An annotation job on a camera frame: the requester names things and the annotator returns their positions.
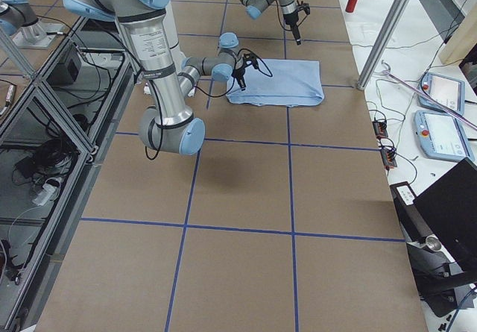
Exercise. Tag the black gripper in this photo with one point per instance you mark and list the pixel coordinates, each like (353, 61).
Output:
(238, 73)
(291, 20)

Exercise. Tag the light blue t-shirt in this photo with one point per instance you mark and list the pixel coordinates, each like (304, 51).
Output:
(294, 83)

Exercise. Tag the reacher grabber stick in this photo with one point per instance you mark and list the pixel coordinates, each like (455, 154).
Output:
(424, 98)

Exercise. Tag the small electronics board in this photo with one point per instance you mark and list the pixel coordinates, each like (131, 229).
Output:
(380, 128)

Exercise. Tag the brown table cover sheet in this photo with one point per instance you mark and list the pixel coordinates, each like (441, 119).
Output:
(282, 222)

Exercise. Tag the far teach pendant tablet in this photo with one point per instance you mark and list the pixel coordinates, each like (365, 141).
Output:
(447, 91)

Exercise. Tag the teach pendant tablet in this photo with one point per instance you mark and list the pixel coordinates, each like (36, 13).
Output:
(441, 136)
(447, 91)

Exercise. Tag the near teach pendant tablet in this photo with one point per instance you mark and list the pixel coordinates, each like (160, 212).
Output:
(441, 136)

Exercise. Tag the black laptop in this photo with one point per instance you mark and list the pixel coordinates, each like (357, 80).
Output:
(448, 207)

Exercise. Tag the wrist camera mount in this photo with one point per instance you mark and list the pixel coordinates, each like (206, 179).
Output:
(249, 59)
(302, 6)

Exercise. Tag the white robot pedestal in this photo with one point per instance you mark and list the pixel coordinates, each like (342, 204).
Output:
(172, 37)

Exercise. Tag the aluminium frame post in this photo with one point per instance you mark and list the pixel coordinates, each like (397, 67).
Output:
(394, 14)

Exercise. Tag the aluminium side frame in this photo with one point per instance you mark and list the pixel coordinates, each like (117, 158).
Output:
(61, 100)

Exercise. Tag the black camera tripod mount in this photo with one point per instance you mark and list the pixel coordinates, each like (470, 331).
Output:
(429, 264)

